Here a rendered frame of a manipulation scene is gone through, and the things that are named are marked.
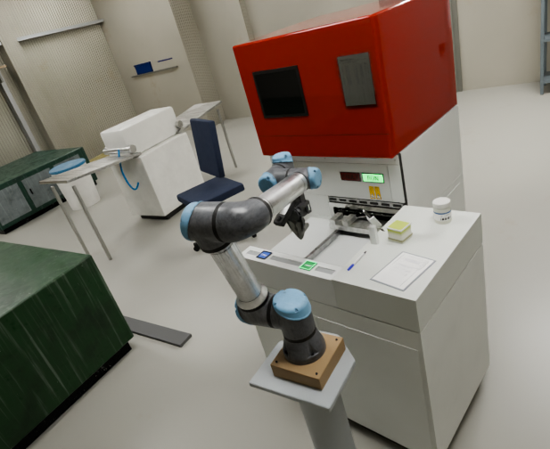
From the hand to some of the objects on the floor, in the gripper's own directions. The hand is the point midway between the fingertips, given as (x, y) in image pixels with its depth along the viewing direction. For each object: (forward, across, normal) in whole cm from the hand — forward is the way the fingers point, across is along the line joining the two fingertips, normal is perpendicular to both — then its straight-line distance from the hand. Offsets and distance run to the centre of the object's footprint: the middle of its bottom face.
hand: (299, 237), depth 176 cm
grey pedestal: (+111, -22, +43) cm, 121 cm away
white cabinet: (+111, -2, -26) cm, 114 cm away
